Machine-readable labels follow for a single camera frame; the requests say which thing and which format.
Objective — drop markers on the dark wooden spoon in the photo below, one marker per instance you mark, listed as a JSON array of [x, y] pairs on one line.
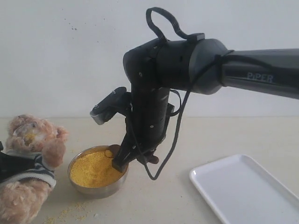
[[112, 150]]

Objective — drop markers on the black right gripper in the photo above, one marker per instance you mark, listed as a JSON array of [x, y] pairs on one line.
[[140, 142]]

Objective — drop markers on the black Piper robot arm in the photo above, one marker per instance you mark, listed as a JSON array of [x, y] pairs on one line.
[[158, 67]]

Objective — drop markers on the brown teddy bear striped shirt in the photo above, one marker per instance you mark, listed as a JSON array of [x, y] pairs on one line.
[[33, 150]]

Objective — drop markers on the steel bowl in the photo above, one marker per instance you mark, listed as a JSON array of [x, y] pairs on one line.
[[101, 192]]

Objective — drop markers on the white rectangular plastic tray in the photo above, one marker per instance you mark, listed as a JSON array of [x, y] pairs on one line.
[[240, 191]]

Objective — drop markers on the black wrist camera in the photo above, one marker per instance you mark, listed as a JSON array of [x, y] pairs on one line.
[[118, 101]]

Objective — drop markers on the yellow millet grain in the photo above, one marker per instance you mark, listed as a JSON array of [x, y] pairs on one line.
[[95, 170]]

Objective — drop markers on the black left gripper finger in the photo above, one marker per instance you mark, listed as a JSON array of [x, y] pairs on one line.
[[16, 166]]

